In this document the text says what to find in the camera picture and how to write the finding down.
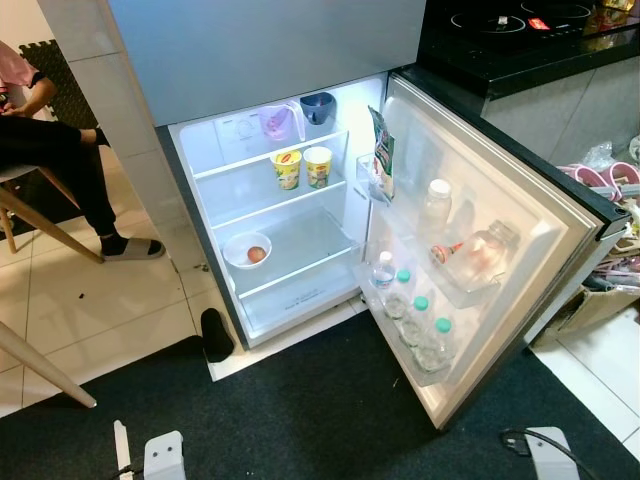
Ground pink plastic pitcher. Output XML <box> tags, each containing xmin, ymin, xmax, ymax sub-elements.
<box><xmin>258</xmin><ymin>103</ymin><xmax>301</xmax><ymax>143</ymax></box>

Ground small clear water bottle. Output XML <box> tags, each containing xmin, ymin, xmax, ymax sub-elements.
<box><xmin>372</xmin><ymin>250</ymin><xmax>397</xmax><ymax>301</ymax></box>

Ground grey two-door fridge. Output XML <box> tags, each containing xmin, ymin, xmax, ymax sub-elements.
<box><xmin>105</xmin><ymin>0</ymin><xmax>431</xmax><ymax>353</ymax></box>

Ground black oval fridge foot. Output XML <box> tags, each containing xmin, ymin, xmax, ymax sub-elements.
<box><xmin>200</xmin><ymin>307</ymin><xmax>236</xmax><ymax>364</ymax></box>

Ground red capped glass bottle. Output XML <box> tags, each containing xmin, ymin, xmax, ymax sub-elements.
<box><xmin>430</xmin><ymin>220</ymin><xmax>521</xmax><ymax>291</ymax></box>

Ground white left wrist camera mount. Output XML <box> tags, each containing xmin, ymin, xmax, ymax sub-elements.
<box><xmin>143</xmin><ymin>431</ymin><xmax>188</xmax><ymax>480</ymax></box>

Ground glass fridge shelf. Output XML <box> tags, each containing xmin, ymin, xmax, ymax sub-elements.
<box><xmin>195</xmin><ymin>165</ymin><xmax>351</xmax><ymax>231</ymax></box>
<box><xmin>215</xmin><ymin>205</ymin><xmax>363</xmax><ymax>299</ymax></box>
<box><xmin>180</xmin><ymin>115</ymin><xmax>351</xmax><ymax>181</ymax></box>

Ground black foam mat panel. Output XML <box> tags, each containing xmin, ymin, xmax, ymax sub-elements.
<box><xmin>18</xmin><ymin>38</ymin><xmax>89</xmax><ymax>101</ymax></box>

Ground dark carpet mat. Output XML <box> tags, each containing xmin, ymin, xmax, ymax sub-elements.
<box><xmin>0</xmin><ymin>310</ymin><xmax>640</xmax><ymax>480</ymax></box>

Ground white chair wooden legs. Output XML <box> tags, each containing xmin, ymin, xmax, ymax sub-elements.
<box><xmin>0</xmin><ymin>165</ymin><xmax>106</xmax><ymax>266</ymax></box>

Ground white capped clear bottle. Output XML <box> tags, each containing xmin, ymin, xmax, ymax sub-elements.
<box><xmin>420</xmin><ymin>178</ymin><xmax>454</xmax><ymax>236</ymax></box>

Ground white floor strip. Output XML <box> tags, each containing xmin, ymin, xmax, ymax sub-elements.
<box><xmin>112</xmin><ymin>420</ymin><xmax>132</xmax><ymax>480</ymax></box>

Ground green capped clear bottle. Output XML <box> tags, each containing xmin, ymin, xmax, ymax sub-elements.
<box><xmin>405</xmin><ymin>295</ymin><xmax>433</xmax><ymax>351</ymax></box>
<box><xmin>418</xmin><ymin>317</ymin><xmax>456</xmax><ymax>376</ymax></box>
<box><xmin>392</xmin><ymin>267</ymin><xmax>416</xmax><ymax>321</ymax></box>

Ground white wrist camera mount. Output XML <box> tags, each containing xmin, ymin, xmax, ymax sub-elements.
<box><xmin>143</xmin><ymin>431</ymin><xmax>188</xmax><ymax>480</ymax></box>
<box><xmin>523</xmin><ymin>427</ymin><xmax>579</xmax><ymax>480</ymax></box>

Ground black kitchen countertop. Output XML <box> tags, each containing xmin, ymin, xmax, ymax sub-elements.
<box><xmin>418</xmin><ymin>0</ymin><xmax>640</xmax><ymax>99</ymax></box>

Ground dark blue pitcher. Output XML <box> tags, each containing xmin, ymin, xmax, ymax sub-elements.
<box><xmin>299</xmin><ymin>92</ymin><xmax>338</xmax><ymax>127</ymax></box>

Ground grey fridge door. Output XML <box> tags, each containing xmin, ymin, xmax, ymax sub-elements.
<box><xmin>355</xmin><ymin>72</ymin><xmax>631</xmax><ymax>431</ymax></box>

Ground pink white slipper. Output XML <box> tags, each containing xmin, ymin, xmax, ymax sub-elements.
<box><xmin>605</xmin><ymin>160</ymin><xmax>640</xmax><ymax>186</ymax></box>
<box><xmin>560</xmin><ymin>163</ymin><xmax>611</xmax><ymax>191</ymax></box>

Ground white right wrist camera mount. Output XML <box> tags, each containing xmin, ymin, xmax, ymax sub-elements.
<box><xmin>523</xmin><ymin>427</ymin><xmax>579</xmax><ymax>480</ymax></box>

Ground green snack packet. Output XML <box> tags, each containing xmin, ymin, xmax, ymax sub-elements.
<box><xmin>367</xmin><ymin>105</ymin><xmax>398</xmax><ymax>201</ymax></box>

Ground white round bowl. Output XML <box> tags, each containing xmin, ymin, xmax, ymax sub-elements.
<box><xmin>222</xmin><ymin>232</ymin><xmax>273</xmax><ymax>269</ymax></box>

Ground yellow instant noodle cup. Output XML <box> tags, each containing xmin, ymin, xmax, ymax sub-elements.
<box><xmin>303</xmin><ymin>146</ymin><xmax>334</xmax><ymax>189</ymax></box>
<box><xmin>270</xmin><ymin>149</ymin><xmax>303</xmax><ymax>191</ymax></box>

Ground black induction cooktop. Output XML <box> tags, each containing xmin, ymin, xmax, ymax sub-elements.
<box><xmin>445</xmin><ymin>0</ymin><xmax>601</xmax><ymax>41</ymax></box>

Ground person in pink shirt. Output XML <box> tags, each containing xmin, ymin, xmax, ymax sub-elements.
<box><xmin>0</xmin><ymin>40</ymin><xmax>166</xmax><ymax>263</ymax></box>

